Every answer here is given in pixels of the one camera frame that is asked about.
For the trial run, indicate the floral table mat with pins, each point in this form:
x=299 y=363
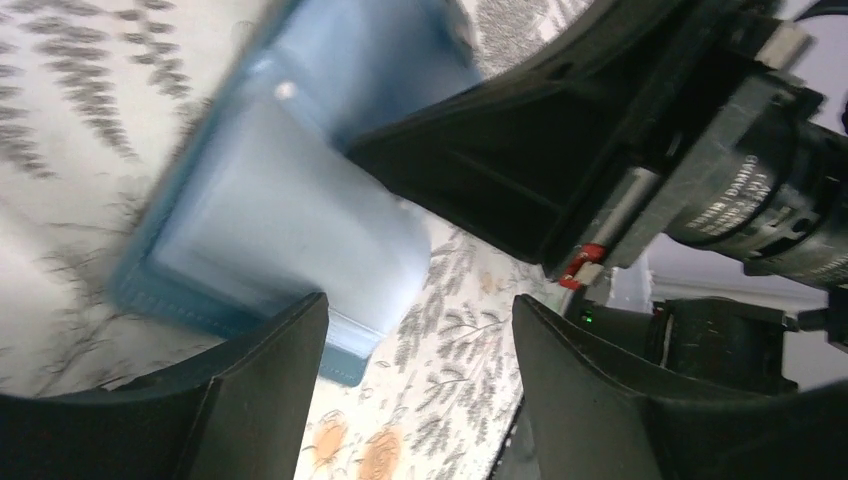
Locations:
x=96 y=100

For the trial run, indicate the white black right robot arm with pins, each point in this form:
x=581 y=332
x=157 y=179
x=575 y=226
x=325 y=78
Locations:
x=646 y=118

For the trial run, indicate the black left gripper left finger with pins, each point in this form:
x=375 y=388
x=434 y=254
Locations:
x=235 y=411

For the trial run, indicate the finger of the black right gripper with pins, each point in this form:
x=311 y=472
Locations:
x=524 y=160

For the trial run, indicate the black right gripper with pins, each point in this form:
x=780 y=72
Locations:
x=687 y=118

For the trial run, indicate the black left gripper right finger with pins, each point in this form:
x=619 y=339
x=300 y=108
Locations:
x=692 y=390

